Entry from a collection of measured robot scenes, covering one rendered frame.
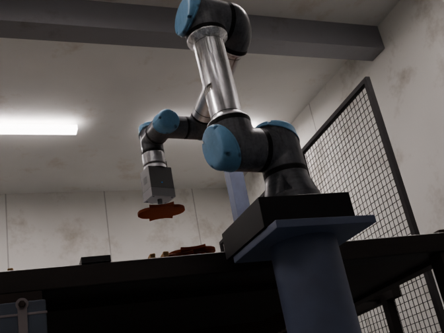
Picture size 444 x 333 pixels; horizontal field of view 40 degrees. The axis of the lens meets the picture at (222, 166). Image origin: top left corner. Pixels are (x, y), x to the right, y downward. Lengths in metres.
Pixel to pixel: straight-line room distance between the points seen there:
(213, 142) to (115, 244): 6.34
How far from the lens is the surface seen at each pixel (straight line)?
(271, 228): 1.40
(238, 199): 4.06
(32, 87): 5.78
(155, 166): 1.98
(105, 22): 4.74
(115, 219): 7.94
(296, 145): 1.61
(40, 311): 1.58
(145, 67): 5.62
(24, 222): 7.78
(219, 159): 1.51
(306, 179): 1.56
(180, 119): 1.98
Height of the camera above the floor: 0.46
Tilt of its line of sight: 23 degrees up
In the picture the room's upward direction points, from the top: 11 degrees counter-clockwise
